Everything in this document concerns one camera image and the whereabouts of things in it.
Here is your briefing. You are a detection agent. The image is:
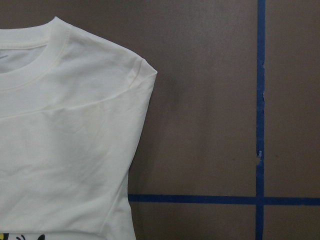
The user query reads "cream long-sleeve cat shirt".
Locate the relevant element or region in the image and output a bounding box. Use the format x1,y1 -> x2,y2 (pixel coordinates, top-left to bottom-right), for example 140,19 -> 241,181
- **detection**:
0,17 -> 157,240

